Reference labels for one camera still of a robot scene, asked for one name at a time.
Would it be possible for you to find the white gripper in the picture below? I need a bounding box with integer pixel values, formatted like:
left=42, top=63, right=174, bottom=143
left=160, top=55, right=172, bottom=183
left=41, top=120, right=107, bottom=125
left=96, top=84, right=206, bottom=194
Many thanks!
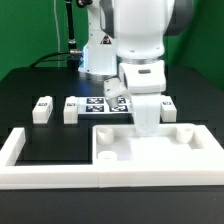
left=104, top=61, right=166, bottom=136

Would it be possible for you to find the white desk tabletop tray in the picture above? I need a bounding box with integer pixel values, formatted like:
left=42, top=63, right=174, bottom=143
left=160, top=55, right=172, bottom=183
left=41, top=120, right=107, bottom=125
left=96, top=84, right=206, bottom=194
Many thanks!
left=92, top=123, right=224, bottom=172

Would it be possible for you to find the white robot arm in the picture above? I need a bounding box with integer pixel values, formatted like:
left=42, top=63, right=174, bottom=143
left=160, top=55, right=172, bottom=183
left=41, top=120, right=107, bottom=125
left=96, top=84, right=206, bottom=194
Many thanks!
left=76, top=0, right=194, bottom=136

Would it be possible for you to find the fiducial marker base plate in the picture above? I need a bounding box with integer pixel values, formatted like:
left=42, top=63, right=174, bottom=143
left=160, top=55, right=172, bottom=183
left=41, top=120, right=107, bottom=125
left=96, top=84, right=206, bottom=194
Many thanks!
left=78, top=97, right=131, bottom=115

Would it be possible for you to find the black camera stand pole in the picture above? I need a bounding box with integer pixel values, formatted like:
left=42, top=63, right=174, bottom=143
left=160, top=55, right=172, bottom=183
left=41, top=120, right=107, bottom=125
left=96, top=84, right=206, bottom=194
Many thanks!
left=65, top=0, right=77, bottom=71

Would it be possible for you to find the black cable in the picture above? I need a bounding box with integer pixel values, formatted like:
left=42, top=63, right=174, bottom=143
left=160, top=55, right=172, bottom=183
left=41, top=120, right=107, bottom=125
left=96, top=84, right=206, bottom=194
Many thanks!
left=29, top=50, right=83, bottom=69

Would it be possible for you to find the white hanging cable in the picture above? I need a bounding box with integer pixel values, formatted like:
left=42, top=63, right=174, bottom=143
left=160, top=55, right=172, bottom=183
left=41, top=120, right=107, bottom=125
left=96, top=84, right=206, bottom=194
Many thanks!
left=53, top=0, right=62, bottom=68

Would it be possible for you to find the white U-shaped boundary frame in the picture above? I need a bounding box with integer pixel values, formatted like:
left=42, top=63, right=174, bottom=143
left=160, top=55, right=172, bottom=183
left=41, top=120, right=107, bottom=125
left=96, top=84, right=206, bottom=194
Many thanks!
left=0, top=128, right=224, bottom=189

